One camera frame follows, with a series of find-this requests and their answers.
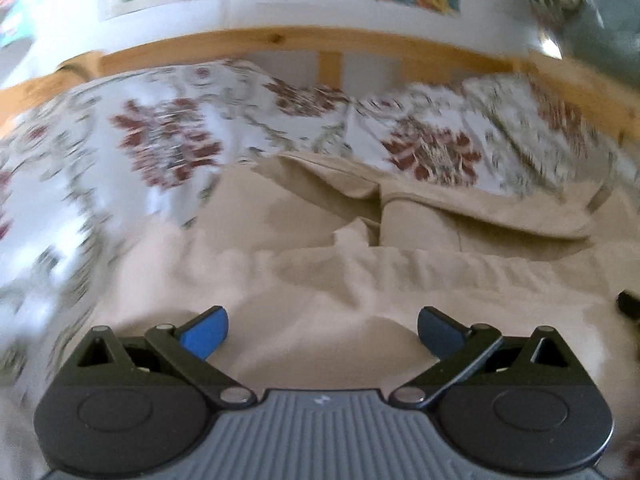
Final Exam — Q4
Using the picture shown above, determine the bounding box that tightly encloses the grey plastic storage bag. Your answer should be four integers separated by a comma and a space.
562, 0, 639, 87

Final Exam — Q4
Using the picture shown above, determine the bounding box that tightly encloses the beige hooded garment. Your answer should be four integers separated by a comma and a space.
0, 152, 640, 480

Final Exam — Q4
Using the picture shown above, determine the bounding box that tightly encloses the wooden bed frame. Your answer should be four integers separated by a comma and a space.
1, 26, 639, 143

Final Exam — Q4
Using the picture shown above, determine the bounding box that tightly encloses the floral white bed cover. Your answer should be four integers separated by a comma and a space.
1, 61, 639, 386

